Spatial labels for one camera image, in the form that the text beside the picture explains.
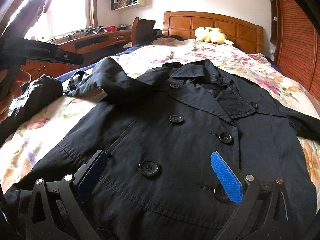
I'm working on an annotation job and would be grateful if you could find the black trench coat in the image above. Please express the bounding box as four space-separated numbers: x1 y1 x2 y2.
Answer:
4 58 319 239

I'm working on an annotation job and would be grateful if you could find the person's left hand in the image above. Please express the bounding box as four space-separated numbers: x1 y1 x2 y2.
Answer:
0 70 31 121

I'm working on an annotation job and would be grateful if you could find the dark folded garment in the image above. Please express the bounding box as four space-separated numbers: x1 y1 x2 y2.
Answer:
1 75 63 144

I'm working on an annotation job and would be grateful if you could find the floral bed blanket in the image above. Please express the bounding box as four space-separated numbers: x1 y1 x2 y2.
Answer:
1 37 319 191

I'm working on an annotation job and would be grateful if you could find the wooden desk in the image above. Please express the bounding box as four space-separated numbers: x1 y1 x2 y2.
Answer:
21 30 131 80

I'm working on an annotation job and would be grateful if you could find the red basket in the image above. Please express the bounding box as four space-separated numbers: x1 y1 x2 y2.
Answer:
106 26 118 32

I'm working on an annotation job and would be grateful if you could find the wooden chair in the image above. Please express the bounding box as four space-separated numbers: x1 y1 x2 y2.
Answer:
131 17 156 46

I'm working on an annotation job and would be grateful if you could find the wooden headboard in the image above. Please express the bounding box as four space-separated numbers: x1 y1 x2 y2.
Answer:
163 11 264 54

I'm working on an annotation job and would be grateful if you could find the wooden louvered wardrobe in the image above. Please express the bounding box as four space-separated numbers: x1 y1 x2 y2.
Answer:
270 0 319 99

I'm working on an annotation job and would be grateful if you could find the yellow plush toy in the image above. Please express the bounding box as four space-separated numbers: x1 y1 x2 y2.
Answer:
194 27 234 46

